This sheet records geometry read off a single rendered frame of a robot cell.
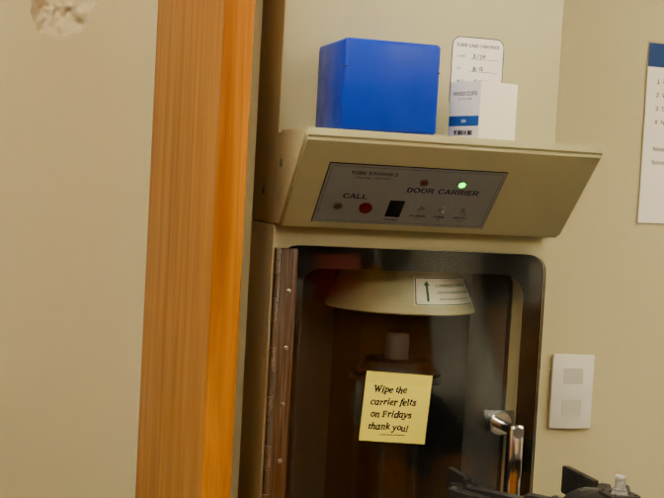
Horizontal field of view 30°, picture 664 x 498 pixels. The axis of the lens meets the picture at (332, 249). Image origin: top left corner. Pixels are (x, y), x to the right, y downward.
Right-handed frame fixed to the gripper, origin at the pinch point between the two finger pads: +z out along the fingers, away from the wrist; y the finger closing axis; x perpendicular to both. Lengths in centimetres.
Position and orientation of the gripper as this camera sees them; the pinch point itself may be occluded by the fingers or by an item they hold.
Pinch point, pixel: (512, 481)
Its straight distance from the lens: 138.0
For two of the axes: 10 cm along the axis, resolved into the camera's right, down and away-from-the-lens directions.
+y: -9.6, -0.4, -2.8
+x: -0.6, 10.0, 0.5
